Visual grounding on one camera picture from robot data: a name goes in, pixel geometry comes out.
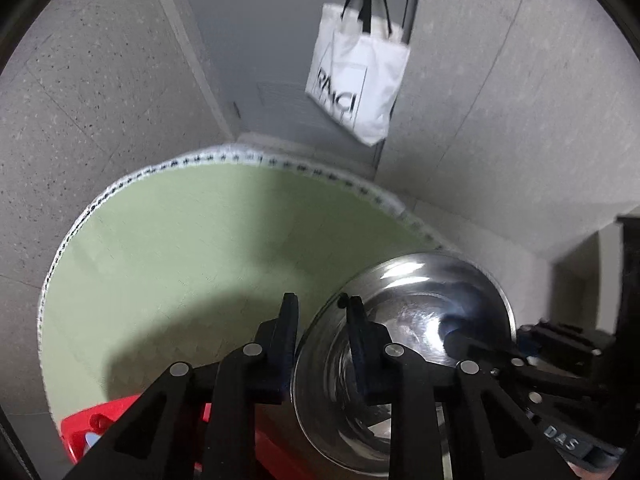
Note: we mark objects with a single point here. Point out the white tote bag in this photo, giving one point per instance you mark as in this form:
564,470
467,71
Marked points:
357,75

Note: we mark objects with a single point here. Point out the grey door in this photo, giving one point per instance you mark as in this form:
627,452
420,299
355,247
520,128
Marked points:
280,50

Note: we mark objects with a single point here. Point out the dark cabinet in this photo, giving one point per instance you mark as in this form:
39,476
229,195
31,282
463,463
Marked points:
600,280

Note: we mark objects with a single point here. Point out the stainless steel bowl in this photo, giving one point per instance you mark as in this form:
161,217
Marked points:
415,300

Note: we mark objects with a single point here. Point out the red plastic dish rack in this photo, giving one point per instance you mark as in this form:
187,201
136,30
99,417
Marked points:
105,420

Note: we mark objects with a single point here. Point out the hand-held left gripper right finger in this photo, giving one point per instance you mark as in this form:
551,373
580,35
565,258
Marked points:
357,360

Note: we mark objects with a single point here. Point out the green table mat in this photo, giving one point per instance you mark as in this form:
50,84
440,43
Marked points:
200,240

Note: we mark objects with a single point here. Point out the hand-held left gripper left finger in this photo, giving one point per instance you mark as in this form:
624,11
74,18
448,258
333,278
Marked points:
286,360

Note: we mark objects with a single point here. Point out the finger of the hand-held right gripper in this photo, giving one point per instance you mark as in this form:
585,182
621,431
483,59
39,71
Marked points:
560,342
467,345

